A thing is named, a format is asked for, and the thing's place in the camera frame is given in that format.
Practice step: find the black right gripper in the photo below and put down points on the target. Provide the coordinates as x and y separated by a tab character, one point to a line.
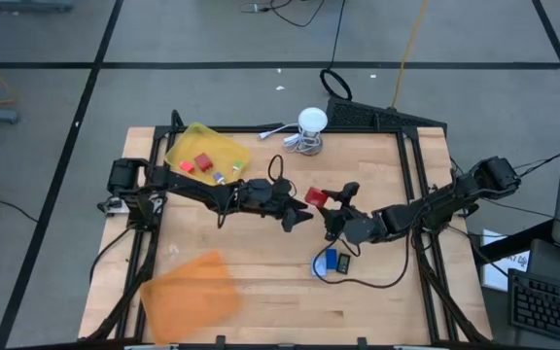
353	227

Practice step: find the yellow translucent plastic bin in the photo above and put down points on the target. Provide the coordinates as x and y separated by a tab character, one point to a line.
197	141

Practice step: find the dark grey desk object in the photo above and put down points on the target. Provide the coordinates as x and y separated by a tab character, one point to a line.
552	260

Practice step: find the red cube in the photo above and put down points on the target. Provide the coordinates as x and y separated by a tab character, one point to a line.
203	162

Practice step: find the black perforated metal case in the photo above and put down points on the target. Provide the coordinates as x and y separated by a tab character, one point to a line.
372	115

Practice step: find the white printed paper sheet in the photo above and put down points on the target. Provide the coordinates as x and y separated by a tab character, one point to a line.
496	272

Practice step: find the black desk bar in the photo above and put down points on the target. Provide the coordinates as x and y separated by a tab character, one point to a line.
508	243

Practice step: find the light blue usb charger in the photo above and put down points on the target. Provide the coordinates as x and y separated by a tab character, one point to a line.
320	268

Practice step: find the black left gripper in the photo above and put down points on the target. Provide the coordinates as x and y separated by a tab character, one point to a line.
270	197

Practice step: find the small red item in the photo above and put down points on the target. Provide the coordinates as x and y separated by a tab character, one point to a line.
187	166

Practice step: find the small purple item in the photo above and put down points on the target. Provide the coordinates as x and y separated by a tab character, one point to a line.
219	178

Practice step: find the orange translucent plastic bin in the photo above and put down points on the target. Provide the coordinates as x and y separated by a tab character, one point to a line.
190	296

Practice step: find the white bulb-shaped desk lamp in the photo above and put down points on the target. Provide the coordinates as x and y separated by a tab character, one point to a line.
313	119

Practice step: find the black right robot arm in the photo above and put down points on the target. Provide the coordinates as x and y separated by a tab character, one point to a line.
435	206

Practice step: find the black computer keyboard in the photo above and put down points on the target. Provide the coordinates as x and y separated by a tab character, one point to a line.
547	306

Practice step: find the red box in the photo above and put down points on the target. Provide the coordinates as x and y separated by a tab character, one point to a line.
315	197

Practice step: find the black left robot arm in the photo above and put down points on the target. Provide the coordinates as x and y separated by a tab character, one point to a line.
197	189

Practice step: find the blue rectangular box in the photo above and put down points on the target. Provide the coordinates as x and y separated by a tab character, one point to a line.
331	259

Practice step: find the black device with display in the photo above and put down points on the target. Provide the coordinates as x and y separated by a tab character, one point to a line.
343	263

